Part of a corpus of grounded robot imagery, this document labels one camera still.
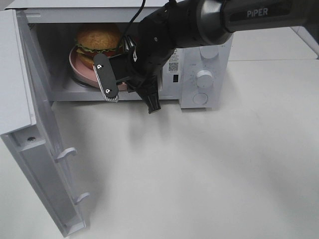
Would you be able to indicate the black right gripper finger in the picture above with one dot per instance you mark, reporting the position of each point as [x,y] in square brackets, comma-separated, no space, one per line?
[147,89]

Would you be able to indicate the round white door button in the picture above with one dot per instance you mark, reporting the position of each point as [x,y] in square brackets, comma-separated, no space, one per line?
[200,99]

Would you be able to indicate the pink round plate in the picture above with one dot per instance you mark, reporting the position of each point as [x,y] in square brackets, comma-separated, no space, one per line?
[82,73]

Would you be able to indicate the burger with lettuce and cheese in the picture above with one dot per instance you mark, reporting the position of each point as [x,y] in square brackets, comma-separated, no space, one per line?
[95,38]

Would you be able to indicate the upper white power knob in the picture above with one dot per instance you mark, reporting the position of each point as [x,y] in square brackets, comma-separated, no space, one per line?
[209,52]

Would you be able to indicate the white microwave oven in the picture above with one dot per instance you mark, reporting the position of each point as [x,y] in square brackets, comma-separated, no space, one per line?
[56,23]

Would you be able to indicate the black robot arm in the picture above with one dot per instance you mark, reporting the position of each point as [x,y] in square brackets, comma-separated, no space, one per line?
[195,23]

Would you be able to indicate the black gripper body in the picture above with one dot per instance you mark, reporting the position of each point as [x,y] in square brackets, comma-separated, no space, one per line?
[141,65]

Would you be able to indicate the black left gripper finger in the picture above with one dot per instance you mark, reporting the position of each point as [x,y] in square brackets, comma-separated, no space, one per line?
[127,43]

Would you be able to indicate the lower white timer knob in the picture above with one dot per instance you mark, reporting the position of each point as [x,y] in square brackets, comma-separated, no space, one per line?
[204,79]

